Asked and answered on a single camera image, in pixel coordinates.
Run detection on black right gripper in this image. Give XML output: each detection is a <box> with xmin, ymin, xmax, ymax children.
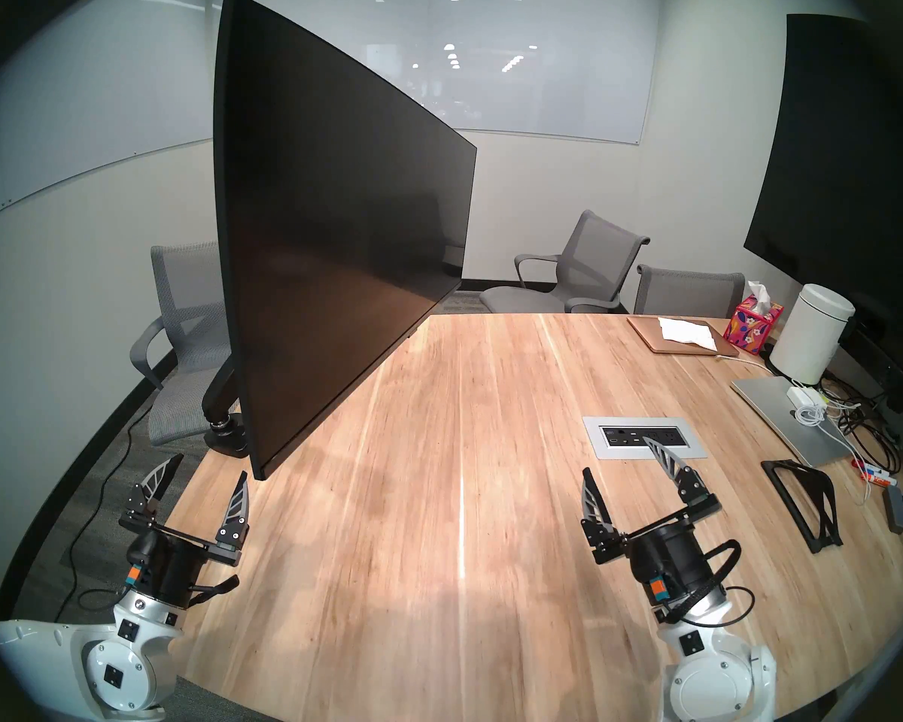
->
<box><xmin>580</xmin><ymin>436</ymin><xmax>725</xmax><ymax>610</ymax></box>

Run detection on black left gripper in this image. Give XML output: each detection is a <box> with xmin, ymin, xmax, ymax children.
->
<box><xmin>119</xmin><ymin>454</ymin><xmax>251</xmax><ymax>608</ymax></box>

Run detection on black curved wide monitor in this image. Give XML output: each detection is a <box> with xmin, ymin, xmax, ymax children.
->
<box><xmin>212</xmin><ymin>0</ymin><xmax>478</xmax><ymax>481</ymax></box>

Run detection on black monitor arm base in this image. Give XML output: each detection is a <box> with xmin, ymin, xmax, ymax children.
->
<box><xmin>205</xmin><ymin>416</ymin><xmax>251</xmax><ymax>459</ymax></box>

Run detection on grey mesh office chair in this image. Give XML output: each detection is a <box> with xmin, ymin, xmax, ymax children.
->
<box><xmin>129</xmin><ymin>241</ymin><xmax>234</xmax><ymax>447</ymax></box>
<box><xmin>480</xmin><ymin>210</ymin><xmax>651</xmax><ymax>315</ymax></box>
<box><xmin>634</xmin><ymin>265</ymin><xmax>746</xmax><ymax>319</ymax></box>

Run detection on silver table outlet box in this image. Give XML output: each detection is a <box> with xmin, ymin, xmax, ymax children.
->
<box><xmin>582</xmin><ymin>417</ymin><xmax>707</xmax><ymax>460</ymax></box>

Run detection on silver closed laptop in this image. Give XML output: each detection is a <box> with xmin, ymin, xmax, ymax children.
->
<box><xmin>730</xmin><ymin>375</ymin><xmax>859</xmax><ymax>468</ymax></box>

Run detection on brown leather desk pad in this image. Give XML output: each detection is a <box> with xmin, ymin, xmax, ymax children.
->
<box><xmin>627</xmin><ymin>316</ymin><xmax>740</xmax><ymax>358</ymax></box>

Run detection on white paper sheet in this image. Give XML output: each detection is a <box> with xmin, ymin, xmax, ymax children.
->
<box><xmin>658</xmin><ymin>317</ymin><xmax>719</xmax><ymax>350</ymax></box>

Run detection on black folding laptop stand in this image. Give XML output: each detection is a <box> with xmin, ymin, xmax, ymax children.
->
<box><xmin>760</xmin><ymin>460</ymin><xmax>844</xmax><ymax>554</ymax></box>

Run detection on white power adapter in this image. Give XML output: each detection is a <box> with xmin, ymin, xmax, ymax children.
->
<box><xmin>787</xmin><ymin>386</ymin><xmax>829</xmax><ymax>426</ymax></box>

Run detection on colourful floral tissue box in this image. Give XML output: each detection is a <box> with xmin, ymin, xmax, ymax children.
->
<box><xmin>723</xmin><ymin>281</ymin><xmax>784</xmax><ymax>355</ymax></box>

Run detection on white cylindrical canister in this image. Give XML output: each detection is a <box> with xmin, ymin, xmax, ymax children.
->
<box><xmin>769</xmin><ymin>283</ymin><xmax>856</xmax><ymax>385</ymax></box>

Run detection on black video bar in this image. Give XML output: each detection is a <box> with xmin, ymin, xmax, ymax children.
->
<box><xmin>839</xmin><ymin>326</ymin><xmax>903</xmax><ymax>439</ymax></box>

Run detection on glass whiteboard with writing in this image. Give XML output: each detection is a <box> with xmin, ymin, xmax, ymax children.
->
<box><xmin>0</xmin><ymin>0</ymin><xmax>215</xmax><ymax>232</ymax></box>

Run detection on glass whiteboard without writing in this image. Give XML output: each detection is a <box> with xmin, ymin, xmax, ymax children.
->
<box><xmin>211</xmin><ymin>0</ymin><xmax>663</xmax><ymax>145</ymax></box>

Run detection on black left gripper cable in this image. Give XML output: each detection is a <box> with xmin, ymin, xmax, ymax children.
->
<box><xmin>187</xmin><ymin>574</ymin><xmax>242</xmax><ymax>601</ymax></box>

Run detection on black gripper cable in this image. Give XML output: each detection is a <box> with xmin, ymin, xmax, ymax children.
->
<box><xmin>662</xmin><ymin>538</ymin><xmax>755</xmax><ymax>628</ymax></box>
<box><xmin>187</xmin><ymin>574</ymin><xmax>242</xmax><ymax>601</ymax></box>

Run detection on black floor cable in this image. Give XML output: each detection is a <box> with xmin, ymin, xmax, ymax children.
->
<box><xmin>53</xmin><ymin>405</ymin><xmax>159</xmax><ymax>623</ymax></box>

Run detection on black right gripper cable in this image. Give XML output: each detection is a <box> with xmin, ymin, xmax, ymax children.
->
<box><xmin>662</xmin><ymin>538</ymin><xmax>755</xmax><ymax>628</ymax></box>

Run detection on white charger cable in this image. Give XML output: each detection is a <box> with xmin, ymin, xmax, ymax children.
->
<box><xmin>798</xmin><ymin>405</ymin><xmax>874</xmax><ymax>503</ymax></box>

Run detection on black cable bundle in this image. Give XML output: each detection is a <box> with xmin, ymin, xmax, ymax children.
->
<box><xmin>820</xmin><ymin>378</ymin><xmax>903</xmax><ymax>475</ymax></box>

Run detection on black wall television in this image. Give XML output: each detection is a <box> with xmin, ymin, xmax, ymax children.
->
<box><xmin>743</xmin><ymin>14</ymin><xmax>903</xmax><ymax>368</ymax></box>

